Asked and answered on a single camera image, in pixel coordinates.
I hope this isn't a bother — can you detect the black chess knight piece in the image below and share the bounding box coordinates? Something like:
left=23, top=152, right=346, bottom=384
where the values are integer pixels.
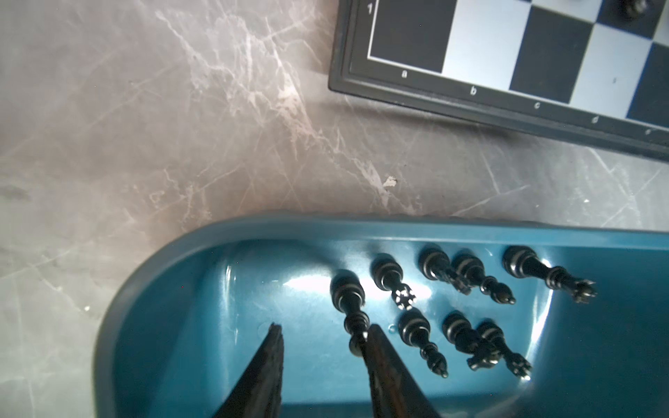
left=419, top=247, right=471, bottom=295
left=442, top=311, right=501, bottom=371

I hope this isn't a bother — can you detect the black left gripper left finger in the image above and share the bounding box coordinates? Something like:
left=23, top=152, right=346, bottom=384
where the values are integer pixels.
left=214, top=323, right=284, bottom=417

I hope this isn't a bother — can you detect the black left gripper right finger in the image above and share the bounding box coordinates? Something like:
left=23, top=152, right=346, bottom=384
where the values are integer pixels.
left=364, top=324, right=440, bottom=417

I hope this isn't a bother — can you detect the teal tray with black pieces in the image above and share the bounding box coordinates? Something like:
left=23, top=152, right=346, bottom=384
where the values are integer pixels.
left=93, top=214, right=668, bottom=417

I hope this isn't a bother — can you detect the black chess rook piece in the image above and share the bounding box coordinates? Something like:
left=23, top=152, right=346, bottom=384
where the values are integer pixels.
left=477, top=320, right=532, bottom=381
left=371, top=254, right=416, bottom=311

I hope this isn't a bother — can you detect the black white chessboard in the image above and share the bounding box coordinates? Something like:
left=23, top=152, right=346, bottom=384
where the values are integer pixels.
left=329, top=0, right=668, bottom=161

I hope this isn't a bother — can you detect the black chess queen piece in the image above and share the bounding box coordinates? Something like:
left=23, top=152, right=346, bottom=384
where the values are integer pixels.
left=503, top=246, right=597, bottom=303

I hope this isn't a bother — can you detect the black chess bishop piece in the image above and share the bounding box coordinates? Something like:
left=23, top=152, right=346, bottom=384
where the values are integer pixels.
left=397, top=308, right=449, bottom=379
left=454, top=254, right=517, bottom=305

